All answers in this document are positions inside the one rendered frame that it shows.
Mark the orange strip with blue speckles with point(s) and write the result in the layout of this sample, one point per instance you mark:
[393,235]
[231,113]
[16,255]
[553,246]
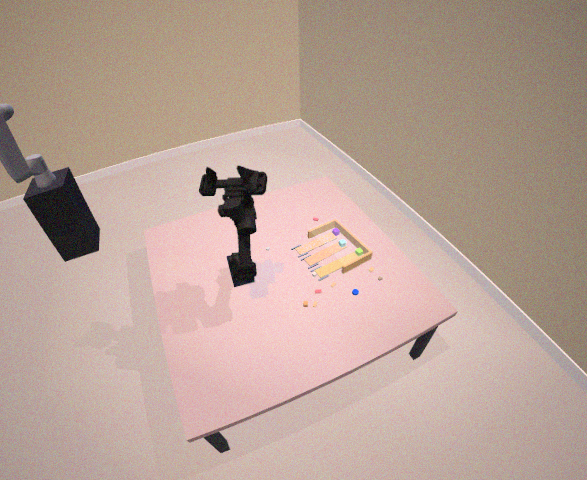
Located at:
[308,246]

